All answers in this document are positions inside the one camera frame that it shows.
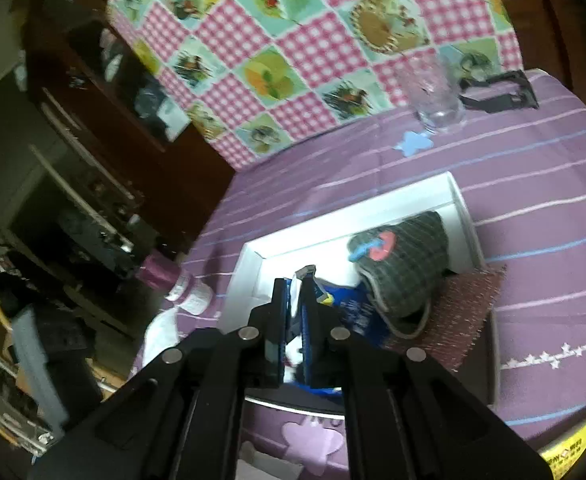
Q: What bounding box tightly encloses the dark wooden cabinet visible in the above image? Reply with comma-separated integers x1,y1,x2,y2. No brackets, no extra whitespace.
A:
23,0,235,252

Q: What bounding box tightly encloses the purple patterned tablecloth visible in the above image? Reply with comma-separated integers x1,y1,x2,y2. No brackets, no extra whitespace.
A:
132,66,586,480

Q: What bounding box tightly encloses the clear drinking glass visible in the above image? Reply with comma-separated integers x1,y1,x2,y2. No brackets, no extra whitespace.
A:
397,52,464,134

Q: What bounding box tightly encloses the grey plaid fabric pouch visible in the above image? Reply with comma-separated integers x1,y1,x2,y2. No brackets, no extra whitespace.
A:
347,210,449,340

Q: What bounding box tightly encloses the pink checkered patchwork cloth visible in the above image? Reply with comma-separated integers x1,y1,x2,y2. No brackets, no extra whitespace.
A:
107,0,523,170

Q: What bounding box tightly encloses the white face mask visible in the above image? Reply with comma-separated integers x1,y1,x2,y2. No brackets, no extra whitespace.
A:
142,307,180,366

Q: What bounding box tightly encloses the pink glitter scouring pad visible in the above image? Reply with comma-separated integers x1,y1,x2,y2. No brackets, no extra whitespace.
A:
383,266,506,373

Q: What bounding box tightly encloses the black white plush toy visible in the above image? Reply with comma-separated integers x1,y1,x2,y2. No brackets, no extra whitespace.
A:
283,336,306,385

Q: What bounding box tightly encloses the white shallow cardboard box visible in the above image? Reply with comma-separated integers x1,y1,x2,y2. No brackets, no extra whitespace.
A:
218,172,500,419

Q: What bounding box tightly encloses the purple spray bottle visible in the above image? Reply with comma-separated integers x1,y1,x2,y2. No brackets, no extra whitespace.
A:
135,249,214,316

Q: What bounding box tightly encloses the black clip device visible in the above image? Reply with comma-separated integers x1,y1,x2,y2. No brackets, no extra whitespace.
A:
459,70,539,114

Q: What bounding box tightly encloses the dark blue cartoon pouch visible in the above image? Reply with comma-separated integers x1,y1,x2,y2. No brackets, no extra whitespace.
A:
287,264,389,399

